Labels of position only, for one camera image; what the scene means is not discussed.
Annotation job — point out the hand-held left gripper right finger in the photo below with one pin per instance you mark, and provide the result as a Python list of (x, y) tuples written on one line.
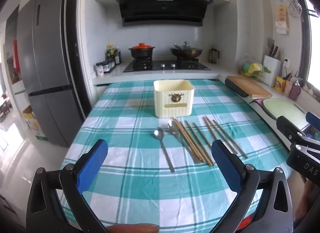
[(225, 165)]

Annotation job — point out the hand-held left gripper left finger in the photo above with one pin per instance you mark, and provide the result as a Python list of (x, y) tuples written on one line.
[(92, 162)]

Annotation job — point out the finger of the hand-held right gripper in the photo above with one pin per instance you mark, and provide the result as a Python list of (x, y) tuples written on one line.
[(314, 120), (287, 127)]

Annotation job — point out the row of wooden chopsticks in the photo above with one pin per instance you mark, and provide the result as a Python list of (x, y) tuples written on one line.
[(192, 142)]

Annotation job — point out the silver metal spoon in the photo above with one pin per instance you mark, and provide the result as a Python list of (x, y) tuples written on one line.
[(173, 129), (159, 132)]

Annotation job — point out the cream plastic utensil holder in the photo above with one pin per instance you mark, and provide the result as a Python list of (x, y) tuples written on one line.
[(165, 102)]

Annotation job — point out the person's right forearm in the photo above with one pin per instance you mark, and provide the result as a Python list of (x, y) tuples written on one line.
[(311, 203)]

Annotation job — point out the person's left hand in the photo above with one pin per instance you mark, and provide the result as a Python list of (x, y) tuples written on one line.
[(135, 229)]

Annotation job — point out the pale green cutting board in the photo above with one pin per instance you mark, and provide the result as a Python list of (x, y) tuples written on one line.
[(285, 112)]

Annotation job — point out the purple soap dispenser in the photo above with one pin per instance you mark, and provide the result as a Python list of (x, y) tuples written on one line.
[(295, 90)]

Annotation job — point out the pink cloth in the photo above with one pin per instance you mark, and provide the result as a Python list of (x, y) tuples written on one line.
[(258, 102)]

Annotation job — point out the teal checked tablecloth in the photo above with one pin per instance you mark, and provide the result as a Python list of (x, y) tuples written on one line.
[(125, 185)]

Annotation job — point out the yellow packet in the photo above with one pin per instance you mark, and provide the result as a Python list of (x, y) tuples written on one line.
[(279, 84)]

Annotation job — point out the wooden cutting board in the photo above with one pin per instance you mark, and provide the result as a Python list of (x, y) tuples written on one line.
[(252, 86)]

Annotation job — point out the white knife block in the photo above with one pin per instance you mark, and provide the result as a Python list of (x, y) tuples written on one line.
[(271, 70)]

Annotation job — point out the white power outlet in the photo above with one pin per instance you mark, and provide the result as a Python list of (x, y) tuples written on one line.
[(287, 63)]

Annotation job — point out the plastic bag with produce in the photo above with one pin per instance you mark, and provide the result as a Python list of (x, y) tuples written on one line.
[(251, 69)]

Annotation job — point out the cardboard box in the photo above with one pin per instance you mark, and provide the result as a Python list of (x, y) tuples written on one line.
[(33, 122)]

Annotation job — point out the window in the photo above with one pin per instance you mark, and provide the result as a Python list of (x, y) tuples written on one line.
[(313, 47)]

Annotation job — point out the white label spice jar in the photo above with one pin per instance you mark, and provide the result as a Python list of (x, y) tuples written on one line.
[(99, 69)]

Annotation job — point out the black rack of spice jars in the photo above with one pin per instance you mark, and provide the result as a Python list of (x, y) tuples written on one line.
[(109, 65)]

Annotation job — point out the glass french press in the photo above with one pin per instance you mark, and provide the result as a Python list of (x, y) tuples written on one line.
[(213, 56)]

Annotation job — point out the dark sauce bottle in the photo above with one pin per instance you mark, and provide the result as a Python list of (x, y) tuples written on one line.
[(118, 56)]

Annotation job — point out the grey refrigerator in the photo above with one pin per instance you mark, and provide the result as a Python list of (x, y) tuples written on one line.
[(50, 60)]

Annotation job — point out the yellow cap sauce bottle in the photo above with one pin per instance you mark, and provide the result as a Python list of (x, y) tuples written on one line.
[(110, 51)]

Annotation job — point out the black gas stove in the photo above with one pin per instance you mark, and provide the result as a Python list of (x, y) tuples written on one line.
[(165, 66)]

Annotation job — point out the dark metal wok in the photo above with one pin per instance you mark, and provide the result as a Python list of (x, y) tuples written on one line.
[(186, 53)]

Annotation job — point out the black clay pot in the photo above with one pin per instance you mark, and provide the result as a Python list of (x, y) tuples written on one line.
[(141, 54)]

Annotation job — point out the glass wok lid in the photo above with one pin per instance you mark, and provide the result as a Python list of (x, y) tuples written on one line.
[(185, 47)]

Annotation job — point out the red pot lid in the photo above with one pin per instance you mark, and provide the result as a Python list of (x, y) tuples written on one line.
[(141, 46)]

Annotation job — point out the black range hood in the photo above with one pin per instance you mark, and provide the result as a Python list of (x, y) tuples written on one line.
[(162, 7)]

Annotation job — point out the wall calendar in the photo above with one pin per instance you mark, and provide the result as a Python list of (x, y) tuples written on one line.
[(282, 17)]

